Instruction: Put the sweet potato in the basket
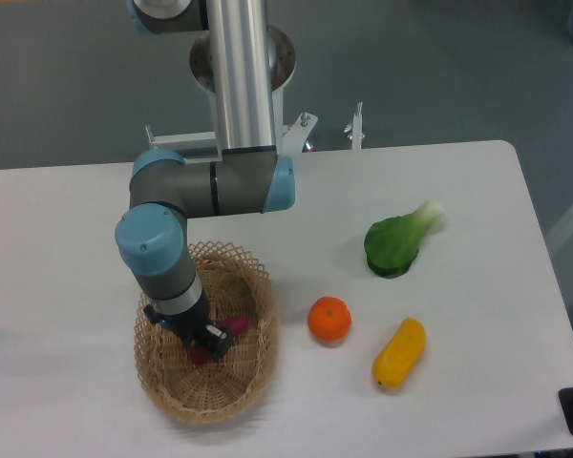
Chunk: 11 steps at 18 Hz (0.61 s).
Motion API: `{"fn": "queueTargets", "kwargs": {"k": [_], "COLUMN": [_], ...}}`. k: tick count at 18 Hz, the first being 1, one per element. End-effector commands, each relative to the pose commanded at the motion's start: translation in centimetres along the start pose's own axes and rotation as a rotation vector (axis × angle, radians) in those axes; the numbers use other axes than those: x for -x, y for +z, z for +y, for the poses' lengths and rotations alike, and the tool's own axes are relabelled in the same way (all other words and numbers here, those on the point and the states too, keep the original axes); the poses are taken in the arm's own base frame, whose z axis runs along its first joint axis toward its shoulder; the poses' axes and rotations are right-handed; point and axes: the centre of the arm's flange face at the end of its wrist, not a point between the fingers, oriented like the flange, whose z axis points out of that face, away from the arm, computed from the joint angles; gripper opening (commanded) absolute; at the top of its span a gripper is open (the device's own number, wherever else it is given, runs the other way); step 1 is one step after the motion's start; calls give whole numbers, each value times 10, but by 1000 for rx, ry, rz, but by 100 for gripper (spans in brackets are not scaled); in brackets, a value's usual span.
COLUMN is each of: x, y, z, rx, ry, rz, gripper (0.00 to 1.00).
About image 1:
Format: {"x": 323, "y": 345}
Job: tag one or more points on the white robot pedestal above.
{"x": 292, "y": 139}

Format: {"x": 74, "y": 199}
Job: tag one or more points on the orange mandarin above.
{"x": 329, "y": 319}

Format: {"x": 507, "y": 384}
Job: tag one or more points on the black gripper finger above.
{"x": 212, "y": 343}

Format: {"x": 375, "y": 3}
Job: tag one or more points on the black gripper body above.
{"x": 189, "y": 326}

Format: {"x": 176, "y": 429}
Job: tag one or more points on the woven wicker basket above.
{"x": 176, "y": 379}

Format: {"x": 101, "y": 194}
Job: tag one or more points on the purple sweet potato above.
{"x": 237, "y": 325}

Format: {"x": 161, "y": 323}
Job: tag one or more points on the yellow mango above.
{"x": 397, "y": 359}

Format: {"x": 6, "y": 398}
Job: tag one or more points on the green bok choy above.
{"x": 392, "y": 245}

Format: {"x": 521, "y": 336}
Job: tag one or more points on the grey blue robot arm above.
{"x": 250, "y": 176}

